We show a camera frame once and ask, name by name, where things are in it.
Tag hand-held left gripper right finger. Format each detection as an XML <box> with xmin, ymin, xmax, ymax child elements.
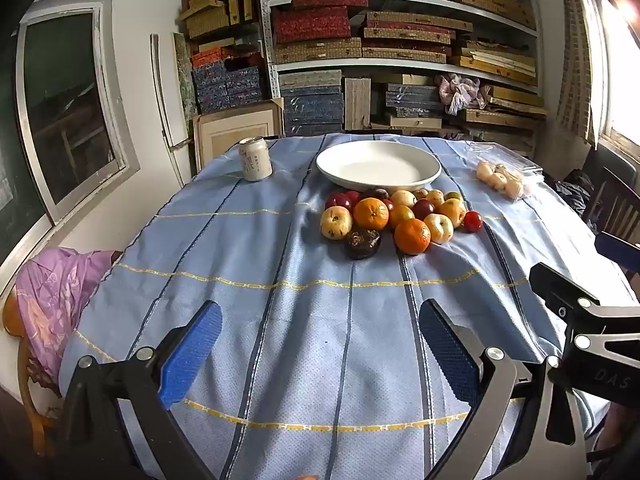
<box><xmin>419</xmin><ymin>299</ymin><xmax>588</xmax><ymax>480</ymax></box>

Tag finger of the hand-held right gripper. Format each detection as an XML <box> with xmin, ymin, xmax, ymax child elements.
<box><xmin>595</xmin><ymin>232</ymin><xmax>640</xmax><ymax>273</ymax></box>
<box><xmin>530</xmin><ymin>262</ymin><xmax>601</xmax><ymax>317</ymax></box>

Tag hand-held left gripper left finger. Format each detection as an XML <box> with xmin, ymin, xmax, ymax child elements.
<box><xmin>55</xmin><ymin>300</ymin><xmax>223</xmax><ymax>480</ymax></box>

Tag orange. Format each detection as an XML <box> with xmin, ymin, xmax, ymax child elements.
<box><xmin>394</xmin><ymin>218</ymin><xmax>432</xmax><ymax>256</ymax></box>
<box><xmin>353</xmin><ymin>197</ymin><xmax>390</xmax><ymax>231</ymax></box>

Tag dark wrinkled passion fruit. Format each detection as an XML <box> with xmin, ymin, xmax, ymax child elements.
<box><xmin>343</xmin><ymin>229</ymin><xmax>382</xmax><ymax>260</ymax></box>

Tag white oval plate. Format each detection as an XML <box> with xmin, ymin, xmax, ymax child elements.
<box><xmin>316</xmin><ymin>140</ymin><xmax>442</xmax><ymax>192</ymax></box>

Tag dark chair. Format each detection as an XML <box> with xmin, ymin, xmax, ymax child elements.
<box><xmin>582</xmin><ymin>145</ymin><xmax>640</xmax><ymax>271</ymax></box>

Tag dark cloth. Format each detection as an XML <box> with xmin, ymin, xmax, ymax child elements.
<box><xmin>542</xmin><ymin>169</ymin><xmax>596</xmax><ymax>218</ymax></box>

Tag blue striped tablecloth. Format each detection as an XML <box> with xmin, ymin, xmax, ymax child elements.
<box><xmin>60</xmin><ymin>132</ymin><xmax>636</xmax><ymax>480</ymax></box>

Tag clear plastic package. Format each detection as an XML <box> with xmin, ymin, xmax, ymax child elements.
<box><xmin>467</xmin><ymin>142</ymin><xmax>543</xmax><ymax>203</ymax></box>

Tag pink floral cloth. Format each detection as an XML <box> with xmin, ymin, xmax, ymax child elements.
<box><xmin>15</xmin><ymin>247</ymin><xmax>123</xmax><ymax>386</ymax></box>

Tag bright window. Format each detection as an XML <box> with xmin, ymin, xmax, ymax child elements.
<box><xmin>580</xmin><ymin>0</ymin><xmax>640</xmax><ymax>161</ymax></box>

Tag orange wooden chair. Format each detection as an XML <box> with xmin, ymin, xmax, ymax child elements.
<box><xmin>2</xmin><ymin>290</ymin><xmax>63</xmax><ymax>456</ymax></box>

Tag stack of flat gold boxes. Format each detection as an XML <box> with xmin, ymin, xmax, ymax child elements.
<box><xmin>460</xmin><ymin>85</ymin><xmax>547</xmax><ymax>156</ymax></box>

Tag woven bamboo blind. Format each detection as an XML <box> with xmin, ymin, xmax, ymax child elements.
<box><xmin>557</xmin><ymin>0</ymin><xmax>603</xmax><ymax>146</ymax></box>

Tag white beverage can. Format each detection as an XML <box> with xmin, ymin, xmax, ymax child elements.
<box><xmin>238</xmin><ymin>136</ymin><xmax>273</xmax><ymax>182</ymax></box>

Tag pink crumpled plastic bag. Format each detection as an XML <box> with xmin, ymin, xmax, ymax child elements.
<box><xmin>435</xmin><ymin>72</ymin><xmax>493</xmax><ymax>116</ymax></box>

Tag stack of blue and tan boxes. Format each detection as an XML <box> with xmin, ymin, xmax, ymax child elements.
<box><xmin>371</xmin><ymin>74</ymin><xmax>446</xmax><ymax>133</ymax></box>

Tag long white board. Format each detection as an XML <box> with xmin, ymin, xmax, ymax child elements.
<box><xmin>150</xmin><ymin>34</ymin><xmax>193</xmax><ymax>181</ymax></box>

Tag upright beige woven boxes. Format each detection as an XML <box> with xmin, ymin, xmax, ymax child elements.
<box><xmin>344</xmin><ymin>77</ymin><xmax>372</xmax><ymax>131</ymax></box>

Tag green marbled board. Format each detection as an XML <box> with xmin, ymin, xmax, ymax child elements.
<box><xmin>173</xmin><ymin>32</ymin><xmax>200</xmax><ymax>136</ymax></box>

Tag stack of blue floral boxes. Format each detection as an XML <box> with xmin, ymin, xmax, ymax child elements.
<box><xmin>191</xmin><ymin>49</ymin><xmax>265</xmax><ymax>113</ymax></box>

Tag stack of dark blue boxes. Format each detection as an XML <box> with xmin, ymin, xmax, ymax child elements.
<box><xmin>279</xmin><ymin>71</ymin><xmax>346</xmax><ymax>137</ymax></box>

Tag white framed window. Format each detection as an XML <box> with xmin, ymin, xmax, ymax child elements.
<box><xmin>0</xmin><ymin>0</ymin><xmax>142</xmax><ymax>261</ymax></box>

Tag white metal shelf rack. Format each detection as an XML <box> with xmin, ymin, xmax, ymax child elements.
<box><xmin>257</xmin><ymin>0</ymin><xmax>543</xmax><ymax>136</ymax></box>

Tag pile of gold woven boxes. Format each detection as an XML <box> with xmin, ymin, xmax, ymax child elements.
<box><xmin>180</xmin><ymin>0</ymin><xmax>257</xmax><ymax>41</ymax></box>

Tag beige picture frame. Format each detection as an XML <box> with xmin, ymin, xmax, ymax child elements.
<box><xmin>192</xmin><ymin>99</ymin><xmax>285</xmax><ymax>173</ymax></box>

